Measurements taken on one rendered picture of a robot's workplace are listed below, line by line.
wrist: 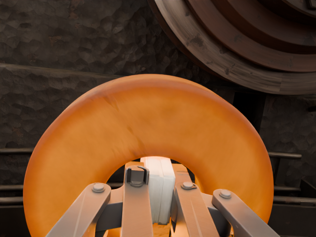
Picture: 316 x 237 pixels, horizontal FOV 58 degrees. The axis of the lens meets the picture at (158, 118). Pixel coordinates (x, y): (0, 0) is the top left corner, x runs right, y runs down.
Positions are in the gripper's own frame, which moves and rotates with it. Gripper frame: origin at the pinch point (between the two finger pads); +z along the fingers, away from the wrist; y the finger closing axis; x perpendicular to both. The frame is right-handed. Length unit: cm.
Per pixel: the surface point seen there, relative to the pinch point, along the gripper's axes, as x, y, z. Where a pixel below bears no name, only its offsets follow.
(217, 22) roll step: 11.2, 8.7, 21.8
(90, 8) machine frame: 12.2, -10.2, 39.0
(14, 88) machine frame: -2.4, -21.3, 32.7
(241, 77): 4.3, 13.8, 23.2
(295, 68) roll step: 6.4, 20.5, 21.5
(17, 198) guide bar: -16.9, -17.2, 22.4
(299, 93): 2.8, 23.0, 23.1
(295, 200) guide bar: -14.6, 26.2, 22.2
